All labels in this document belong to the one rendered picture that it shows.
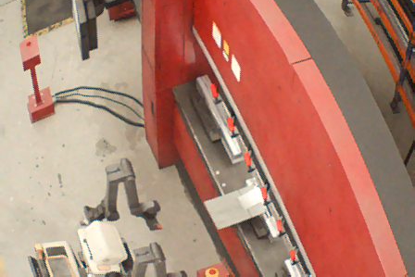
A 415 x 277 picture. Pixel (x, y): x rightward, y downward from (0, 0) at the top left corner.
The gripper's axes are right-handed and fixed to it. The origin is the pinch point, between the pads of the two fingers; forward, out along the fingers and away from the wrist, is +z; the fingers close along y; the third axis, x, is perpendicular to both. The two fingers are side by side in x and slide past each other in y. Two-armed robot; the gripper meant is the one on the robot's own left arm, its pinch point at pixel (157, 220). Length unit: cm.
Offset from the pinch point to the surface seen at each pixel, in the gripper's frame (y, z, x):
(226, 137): 39, 24, -42
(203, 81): 75, 24, -40
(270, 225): -18, 27, -47
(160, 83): 82, 16, -20
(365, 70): 118, 178, -131
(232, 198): 2.9, 17.6, -35.5
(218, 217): -5.6, 13.2, -26.8
